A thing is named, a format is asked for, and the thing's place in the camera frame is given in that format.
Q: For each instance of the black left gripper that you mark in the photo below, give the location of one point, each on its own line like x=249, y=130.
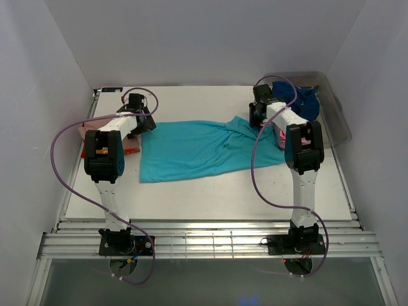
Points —
x=145, y=124

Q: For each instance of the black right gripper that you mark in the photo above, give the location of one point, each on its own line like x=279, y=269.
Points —
x=255, y=115

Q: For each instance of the teal t-shirt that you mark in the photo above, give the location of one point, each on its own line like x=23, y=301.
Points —
x=193, y=149

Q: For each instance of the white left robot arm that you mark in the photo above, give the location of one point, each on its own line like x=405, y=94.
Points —
x=104, y=163

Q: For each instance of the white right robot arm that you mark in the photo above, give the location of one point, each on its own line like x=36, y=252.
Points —
x=303, y=154

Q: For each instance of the blue white label sticker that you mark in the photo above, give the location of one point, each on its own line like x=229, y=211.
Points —
x=112, y=89

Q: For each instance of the folded pink printed t-shirt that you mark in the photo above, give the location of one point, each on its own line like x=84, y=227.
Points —
x=127, y=145

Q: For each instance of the navy blue crumpled t-shirt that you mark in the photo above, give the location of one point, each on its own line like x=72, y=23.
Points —
x=306, y=105

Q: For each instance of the pink crumpled t-shirt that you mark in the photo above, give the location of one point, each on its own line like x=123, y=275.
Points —
x=281, y=138

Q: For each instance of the clear plastic bin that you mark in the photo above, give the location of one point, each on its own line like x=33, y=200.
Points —
x=333, y=125

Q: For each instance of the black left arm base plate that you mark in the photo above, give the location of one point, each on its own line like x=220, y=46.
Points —
x=140, y=245

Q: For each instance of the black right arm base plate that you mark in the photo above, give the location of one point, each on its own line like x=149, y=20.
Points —
x=280, y=245

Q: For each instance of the aluminium frame rail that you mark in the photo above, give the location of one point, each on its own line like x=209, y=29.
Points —
x=206, y=240

